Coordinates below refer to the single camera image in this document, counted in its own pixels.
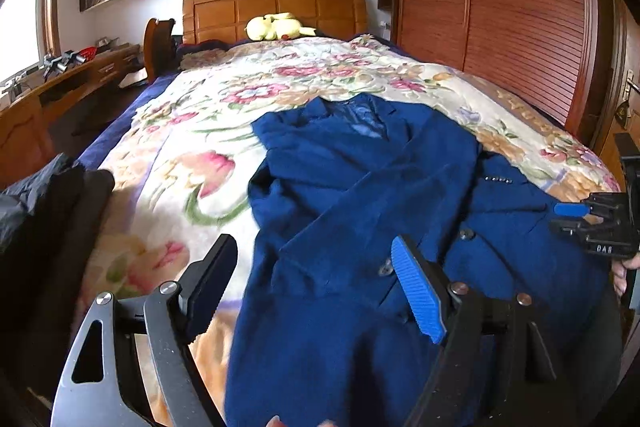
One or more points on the black jacket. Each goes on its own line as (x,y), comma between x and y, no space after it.
(45,247)

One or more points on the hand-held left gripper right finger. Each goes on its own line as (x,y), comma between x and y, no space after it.
(417,292)

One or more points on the red item on desk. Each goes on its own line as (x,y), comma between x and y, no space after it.
(88,53)

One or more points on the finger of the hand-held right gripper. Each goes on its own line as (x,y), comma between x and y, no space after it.
(572,209)
(572,229)

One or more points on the wooden door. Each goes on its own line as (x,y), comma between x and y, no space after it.
(622,117)

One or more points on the window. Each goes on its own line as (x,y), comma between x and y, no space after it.
(22,22)

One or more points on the blue blazer jacket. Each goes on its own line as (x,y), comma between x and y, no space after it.
(350,217)

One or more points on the wooden desk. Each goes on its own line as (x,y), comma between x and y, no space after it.
(65,97)

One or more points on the navy bed sheet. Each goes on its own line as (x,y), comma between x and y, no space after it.
(125,117)

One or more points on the wooden slatted wardrobe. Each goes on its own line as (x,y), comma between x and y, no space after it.
(500,7)

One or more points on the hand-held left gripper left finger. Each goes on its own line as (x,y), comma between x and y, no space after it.
(210,277)

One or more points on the person's right hand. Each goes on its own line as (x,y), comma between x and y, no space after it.
(620,277)

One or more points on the wooden chair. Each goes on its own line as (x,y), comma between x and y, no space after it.
(157,52)

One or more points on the yellow plush toy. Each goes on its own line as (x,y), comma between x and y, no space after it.
(277,28)

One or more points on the floral blanket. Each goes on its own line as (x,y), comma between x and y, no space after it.
(200,117)

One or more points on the wooden bed headboard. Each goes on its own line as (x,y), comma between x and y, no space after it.
(280,4)

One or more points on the black tool on desk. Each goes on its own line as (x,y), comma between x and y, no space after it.
(60,63)

